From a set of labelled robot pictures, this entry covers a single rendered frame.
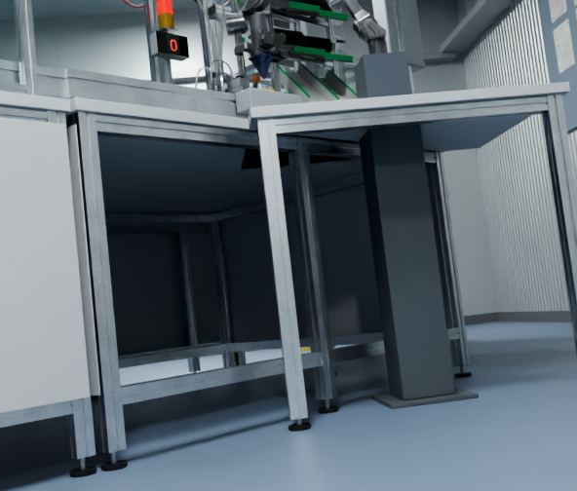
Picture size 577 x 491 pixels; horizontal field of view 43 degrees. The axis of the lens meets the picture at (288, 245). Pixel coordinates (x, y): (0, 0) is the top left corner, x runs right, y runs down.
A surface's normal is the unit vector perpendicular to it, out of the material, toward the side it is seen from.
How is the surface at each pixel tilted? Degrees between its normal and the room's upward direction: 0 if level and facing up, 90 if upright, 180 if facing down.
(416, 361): 90
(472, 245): 90
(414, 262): 90
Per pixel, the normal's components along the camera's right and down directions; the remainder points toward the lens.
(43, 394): 0.68, -0.14
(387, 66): 0.11, -0.10
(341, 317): -0.72, 0.02
